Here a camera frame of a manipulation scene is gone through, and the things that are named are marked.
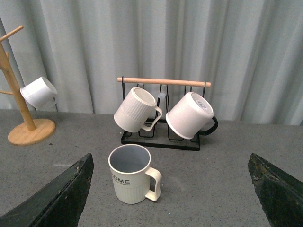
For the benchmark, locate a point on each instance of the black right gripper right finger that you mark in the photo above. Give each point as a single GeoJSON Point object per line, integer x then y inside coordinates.
{"type": "Point", "coordinates": [280, 194]}

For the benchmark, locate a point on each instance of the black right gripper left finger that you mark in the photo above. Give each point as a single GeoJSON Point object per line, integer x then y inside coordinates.
{"type": "Point", "coordinates": [58, 204]}

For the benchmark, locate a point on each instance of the cream HOME mug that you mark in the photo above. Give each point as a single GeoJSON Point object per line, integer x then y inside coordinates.
{"type": "Point", "coordinates": [133, 177]}

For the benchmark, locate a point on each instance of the wooden mug tree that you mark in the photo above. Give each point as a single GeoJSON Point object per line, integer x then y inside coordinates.
{"type": "Point", "coordinates": [32, 130]}

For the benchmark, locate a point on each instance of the white mug on tree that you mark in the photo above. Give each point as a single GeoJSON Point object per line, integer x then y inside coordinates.
{"type": "Point", "coordinates": [40, 93]}

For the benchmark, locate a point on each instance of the cream ribbed hanging mug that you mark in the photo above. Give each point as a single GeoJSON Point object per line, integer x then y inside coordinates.
{"type": "Point", "coordinates": [135, 110]}

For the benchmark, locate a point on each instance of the white mug black handle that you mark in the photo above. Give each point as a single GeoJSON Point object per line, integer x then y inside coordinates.
{"type": "Point", "coordinates": [192, 115]}

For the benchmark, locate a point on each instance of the black wire mug rack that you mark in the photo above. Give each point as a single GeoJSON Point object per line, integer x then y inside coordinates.
{"type": "Point", "coordinates": [161, 135]}

